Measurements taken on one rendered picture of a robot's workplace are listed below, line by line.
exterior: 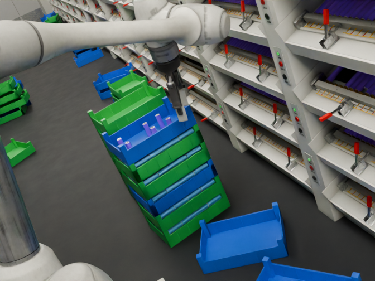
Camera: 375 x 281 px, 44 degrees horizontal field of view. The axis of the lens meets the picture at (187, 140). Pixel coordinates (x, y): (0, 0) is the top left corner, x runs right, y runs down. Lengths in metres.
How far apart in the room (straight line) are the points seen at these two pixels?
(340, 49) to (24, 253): 0.89
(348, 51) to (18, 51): 0.73
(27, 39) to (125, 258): 1.14
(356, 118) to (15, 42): 0.83
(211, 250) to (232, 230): 0.12
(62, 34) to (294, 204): 1.11
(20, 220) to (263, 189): 1.07
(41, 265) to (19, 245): 0.07
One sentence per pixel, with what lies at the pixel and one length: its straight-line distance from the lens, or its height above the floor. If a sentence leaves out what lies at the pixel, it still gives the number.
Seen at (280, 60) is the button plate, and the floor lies 0.61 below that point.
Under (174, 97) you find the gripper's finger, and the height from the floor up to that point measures 0.60.
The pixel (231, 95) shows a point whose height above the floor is 0.30.
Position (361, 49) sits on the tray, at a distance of 1.13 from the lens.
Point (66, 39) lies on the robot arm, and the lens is 1.09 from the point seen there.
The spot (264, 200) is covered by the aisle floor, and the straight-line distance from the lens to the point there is 1.87.
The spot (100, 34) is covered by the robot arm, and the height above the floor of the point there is 0.91.
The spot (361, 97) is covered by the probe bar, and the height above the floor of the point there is 0.53.
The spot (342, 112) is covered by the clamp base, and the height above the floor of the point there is 0.50.
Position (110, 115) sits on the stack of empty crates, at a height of 0.41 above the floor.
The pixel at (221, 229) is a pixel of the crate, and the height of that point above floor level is 0.02.
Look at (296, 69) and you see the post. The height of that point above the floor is 0.58.
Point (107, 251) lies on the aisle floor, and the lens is 2.01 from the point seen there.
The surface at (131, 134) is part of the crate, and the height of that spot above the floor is 0.41.
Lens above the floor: 1.11
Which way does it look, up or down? 26 degrees down
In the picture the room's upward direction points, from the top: 23 degrees counter-clockwise
